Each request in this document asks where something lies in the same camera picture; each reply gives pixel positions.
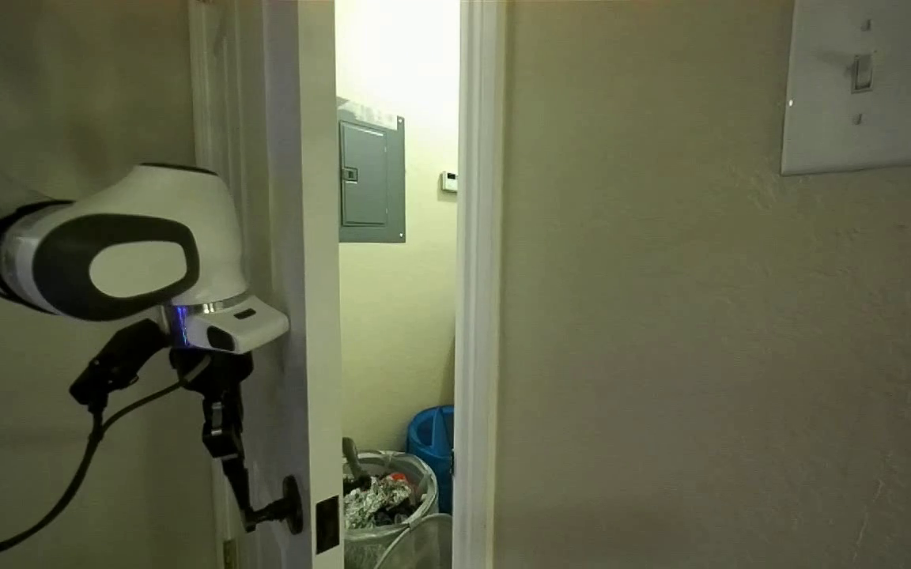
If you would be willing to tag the white light switch plate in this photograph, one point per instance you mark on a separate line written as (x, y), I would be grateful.
(878, 116)

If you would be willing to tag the white mesh basket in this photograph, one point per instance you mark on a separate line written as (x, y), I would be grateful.
(419, 543)

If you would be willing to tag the white panel door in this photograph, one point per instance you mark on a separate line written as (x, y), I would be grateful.
(286, 211)

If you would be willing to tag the full trash bin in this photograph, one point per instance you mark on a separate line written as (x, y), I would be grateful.
(387, 496)

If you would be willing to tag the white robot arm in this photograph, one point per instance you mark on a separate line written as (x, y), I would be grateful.
(139, 254)

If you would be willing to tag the white door frame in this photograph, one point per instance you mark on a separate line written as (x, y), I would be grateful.
(477, 274)

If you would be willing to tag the grey electrical panel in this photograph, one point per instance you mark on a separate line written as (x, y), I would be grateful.
(372, 179)

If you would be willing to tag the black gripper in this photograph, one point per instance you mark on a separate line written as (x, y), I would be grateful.
(214, 371)

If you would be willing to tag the blue bin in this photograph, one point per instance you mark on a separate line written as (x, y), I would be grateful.
(432, 444)

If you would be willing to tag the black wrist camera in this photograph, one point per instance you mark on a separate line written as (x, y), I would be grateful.
(118, 364)

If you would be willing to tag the black door latch plate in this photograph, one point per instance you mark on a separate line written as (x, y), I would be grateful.
(328, 527)

